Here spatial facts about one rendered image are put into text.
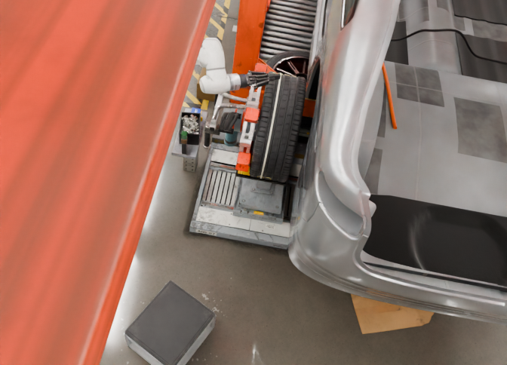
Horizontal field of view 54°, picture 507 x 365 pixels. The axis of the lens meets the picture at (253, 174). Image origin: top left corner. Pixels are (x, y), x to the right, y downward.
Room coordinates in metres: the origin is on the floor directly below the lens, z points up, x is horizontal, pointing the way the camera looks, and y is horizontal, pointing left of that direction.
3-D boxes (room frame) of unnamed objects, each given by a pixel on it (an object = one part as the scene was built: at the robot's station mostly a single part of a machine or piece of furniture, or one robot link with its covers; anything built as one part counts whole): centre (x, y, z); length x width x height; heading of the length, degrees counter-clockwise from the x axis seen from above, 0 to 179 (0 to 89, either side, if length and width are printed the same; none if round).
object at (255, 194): (2.09, -0.09, 0.32); 0.40 x 0.30 x 0.28; 1
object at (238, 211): (2.12, -0.08, 0.13); 0.50 x 0.36 x 0.10; 1
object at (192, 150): (2.26, 0.50, 0.44); 0.43 x 0.17 x 0.03; 1
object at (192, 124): (2.24, 0.50, 0.51); 0.20 x 0.14 x 0.13; 10
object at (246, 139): (2.09, 0.08, 0.85); 0.54 x 0.07 x 0.54; 1
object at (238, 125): (2.09, 0.16, 0.85); 0.21 x 0.14 x 0.14; 91
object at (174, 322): (0.95, 0.30, 0.17); 0.43 x 0.36 x 0.34; 154
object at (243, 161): (1.77, 0.07, 0.85); 0.09 x 0.08 x 0.07; 1
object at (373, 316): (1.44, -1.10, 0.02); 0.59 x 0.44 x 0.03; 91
